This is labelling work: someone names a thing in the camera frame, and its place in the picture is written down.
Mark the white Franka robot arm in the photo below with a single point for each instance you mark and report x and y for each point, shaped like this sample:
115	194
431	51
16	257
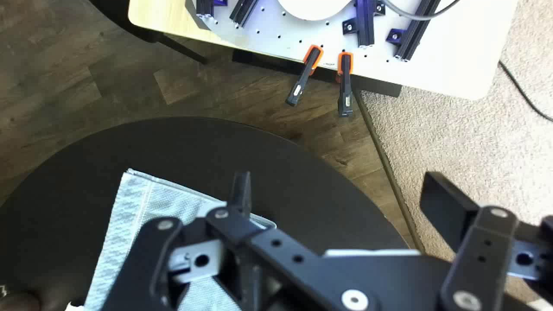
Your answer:
314	8

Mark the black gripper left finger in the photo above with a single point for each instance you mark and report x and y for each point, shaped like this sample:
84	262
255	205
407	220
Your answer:
153	270

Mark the white perforated mounting plate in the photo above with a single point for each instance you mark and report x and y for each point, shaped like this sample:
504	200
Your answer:
277	35

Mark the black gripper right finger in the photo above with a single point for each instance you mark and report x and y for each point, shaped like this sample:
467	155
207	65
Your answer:
481	260

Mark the light wood robot mount table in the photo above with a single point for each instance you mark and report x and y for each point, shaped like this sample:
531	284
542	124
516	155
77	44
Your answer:
461	58

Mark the blue black mounting bracket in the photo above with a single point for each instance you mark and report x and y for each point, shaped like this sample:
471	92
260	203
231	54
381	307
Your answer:
364	23
412	35
207	8
245	11

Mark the light blue towel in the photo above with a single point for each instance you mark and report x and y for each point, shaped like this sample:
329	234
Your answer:
144	201

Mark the orange black spring clamp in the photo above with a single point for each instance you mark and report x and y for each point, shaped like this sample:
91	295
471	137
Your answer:
345	87
305	72

